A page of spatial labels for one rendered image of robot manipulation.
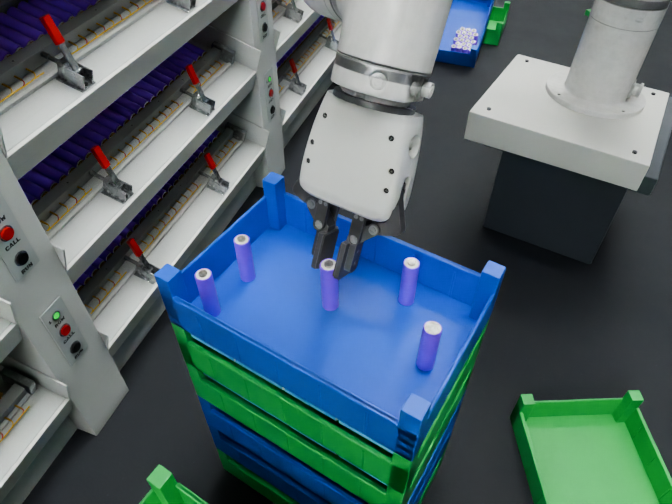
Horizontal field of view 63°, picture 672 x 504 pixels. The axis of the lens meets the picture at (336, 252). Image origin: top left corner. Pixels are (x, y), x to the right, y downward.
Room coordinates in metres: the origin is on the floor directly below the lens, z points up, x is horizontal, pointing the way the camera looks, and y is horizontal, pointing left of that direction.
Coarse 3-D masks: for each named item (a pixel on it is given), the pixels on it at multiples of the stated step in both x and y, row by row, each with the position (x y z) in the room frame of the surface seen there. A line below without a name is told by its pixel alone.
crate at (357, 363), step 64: (256, 256) 0.46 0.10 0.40; (384, 256) 0.45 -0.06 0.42; (192, 320) 0.35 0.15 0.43; (256, 320) 0.37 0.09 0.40; (320, 320) 0.37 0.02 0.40; (384, 320) 0.37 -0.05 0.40; (448, 320) 0.37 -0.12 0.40; (320, 384) 0.26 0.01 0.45; (384, 384) 0.29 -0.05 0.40; (448, 384) 0.27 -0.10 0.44
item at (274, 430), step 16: (192, 368) 0.36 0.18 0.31; (208, 384) 0.35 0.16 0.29; (464, 384) 0.35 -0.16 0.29; (208, 400) 0.36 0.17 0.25; (224, 400) 0.34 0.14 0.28; (240, 400) 0.33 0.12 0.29; (240, 416) 0.33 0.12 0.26; (256, 416) 0.31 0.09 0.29; (272, 416) 0.33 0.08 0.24; (448, 416) 0.31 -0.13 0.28; (272, 432) 0.30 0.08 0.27; (288, 432) 0.29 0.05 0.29; (288, 448) 0.29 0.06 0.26; (304, 448) 0.27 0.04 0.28; (320, 448) 0.29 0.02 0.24; (432, 448) 0.28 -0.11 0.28; (320, 464) 0.26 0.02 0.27; (336, 464) 0.25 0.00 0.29; (336, 480) 0.25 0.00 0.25; (352, 480) 0.24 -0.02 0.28; (368, 480) 0.23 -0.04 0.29; (416, 480) 0.24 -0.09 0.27; (368, 496) 0.23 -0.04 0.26; (384, 496) 0.22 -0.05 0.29; (400, 496) 0.21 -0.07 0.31
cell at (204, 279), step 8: (200, 272) 0.38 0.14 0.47; (208, 272) 0.38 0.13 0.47; (200, 280) 0.37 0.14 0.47; (208, 280) 0.37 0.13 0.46; (200, 288) 0.37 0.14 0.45; (208, 288) 0.37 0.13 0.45; (200, 296) 0.37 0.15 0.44; (208, 296) 0.37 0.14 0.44; (216, 296) 0.38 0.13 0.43; (208, 304) 0.37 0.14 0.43; (216, 304) 0.37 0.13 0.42; (208, 312) 0.37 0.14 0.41; (216, 312) 0.37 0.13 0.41
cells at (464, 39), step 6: (462, 30) 1.79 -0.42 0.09; (468, 30) 1.79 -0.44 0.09; (474, 30) 1.78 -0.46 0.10; (456, 36) 1.79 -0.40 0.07; (462, 36) 1.77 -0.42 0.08; (468, 36) 1.76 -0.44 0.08; (474, 36) 1.76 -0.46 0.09; (456, 42) 1.75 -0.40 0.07; (462, 42) 1.74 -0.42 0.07; (468, 42) 1.74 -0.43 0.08; (474, 42) 1.74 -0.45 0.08; (456, 48) 1.74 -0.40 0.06; (462, 48) 1.72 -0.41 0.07; (468, 48) 1.72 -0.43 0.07
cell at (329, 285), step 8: (320, 264) 0.37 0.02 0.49; (328, 264) 0.37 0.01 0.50; (320, 272) 0.37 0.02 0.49; (328, 272) 0.36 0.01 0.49; (328, 280) 0.36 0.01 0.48; (336, 280) 0.36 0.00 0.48; (328, 288) 0.36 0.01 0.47; (336, 288) 0.36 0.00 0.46; (328, 296) 0.36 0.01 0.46; (336, 296) 0.36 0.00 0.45; (328, 304) 0.36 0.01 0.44; (336, 304) 0.36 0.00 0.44
